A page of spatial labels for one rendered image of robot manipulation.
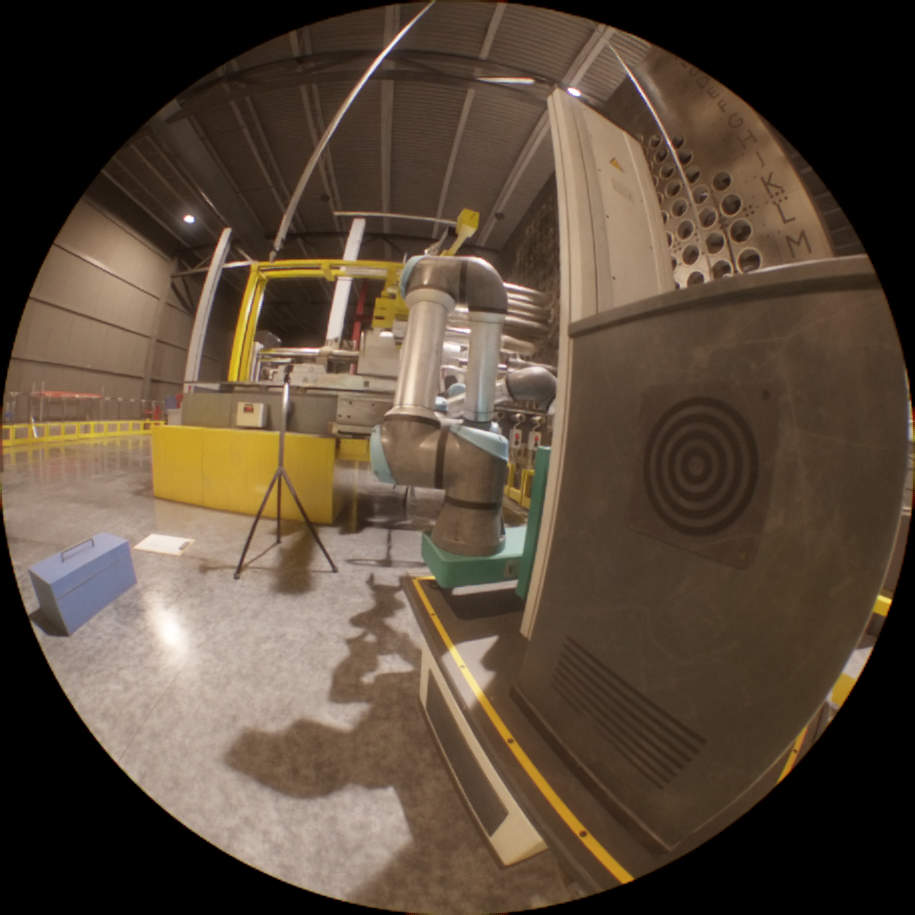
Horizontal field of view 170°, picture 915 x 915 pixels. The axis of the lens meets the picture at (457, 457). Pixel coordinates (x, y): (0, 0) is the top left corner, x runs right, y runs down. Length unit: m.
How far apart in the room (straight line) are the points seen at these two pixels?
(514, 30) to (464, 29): 1.04
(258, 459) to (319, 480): 0.48
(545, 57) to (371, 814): 9.86
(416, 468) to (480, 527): 0.16
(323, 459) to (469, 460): 1.65
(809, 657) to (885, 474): 0.12
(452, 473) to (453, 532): 0.11
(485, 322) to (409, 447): 0.34
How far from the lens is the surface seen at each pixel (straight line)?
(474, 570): 0.58
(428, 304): 0.68
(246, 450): 2.33
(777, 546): 0.24
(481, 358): 0.73
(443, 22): 9.06
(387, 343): 2.55
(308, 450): 2.14
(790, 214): 2.75
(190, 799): 0.83
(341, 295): 10.03
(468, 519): 0.56
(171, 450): 2.78
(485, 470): 0.55
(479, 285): 0.71
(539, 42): 9.15
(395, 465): 0.57
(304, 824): 0.75
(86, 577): 1.37
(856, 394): 0.24
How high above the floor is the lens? 0.70
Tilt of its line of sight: 5 degrees down
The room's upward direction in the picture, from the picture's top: 6 degrees clockwise
